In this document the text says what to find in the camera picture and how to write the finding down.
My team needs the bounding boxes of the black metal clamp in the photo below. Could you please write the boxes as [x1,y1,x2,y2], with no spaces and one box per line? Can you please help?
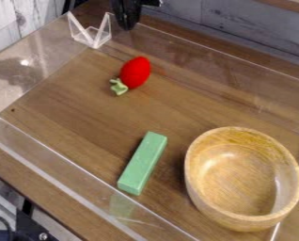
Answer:
[13,200,58,241]

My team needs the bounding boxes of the long green rectangular block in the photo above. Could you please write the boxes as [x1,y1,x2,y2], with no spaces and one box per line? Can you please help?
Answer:
[117,132,166,196]

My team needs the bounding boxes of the clear acrylic tray wall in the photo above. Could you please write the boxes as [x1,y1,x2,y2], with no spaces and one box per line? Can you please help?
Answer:
[0,17,299,241]

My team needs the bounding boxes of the wooden bowl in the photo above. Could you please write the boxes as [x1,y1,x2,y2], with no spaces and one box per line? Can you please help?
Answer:
[182,126,299,232]

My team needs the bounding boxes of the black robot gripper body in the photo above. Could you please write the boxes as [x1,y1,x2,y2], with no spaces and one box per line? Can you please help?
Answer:
[132,0,161,8]

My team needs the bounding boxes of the red ball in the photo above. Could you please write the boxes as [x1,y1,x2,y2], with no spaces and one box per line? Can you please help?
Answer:
[118,56,150,88]

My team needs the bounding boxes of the black cable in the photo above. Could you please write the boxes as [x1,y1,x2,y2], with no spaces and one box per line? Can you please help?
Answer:
[0,214,14,241]

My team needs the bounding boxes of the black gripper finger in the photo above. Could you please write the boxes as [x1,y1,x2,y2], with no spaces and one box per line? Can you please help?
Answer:
[110,0,141,31]

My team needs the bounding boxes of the clear acrylic corner bracket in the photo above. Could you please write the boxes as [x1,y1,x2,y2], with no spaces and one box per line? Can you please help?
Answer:
[66,12,112,49]

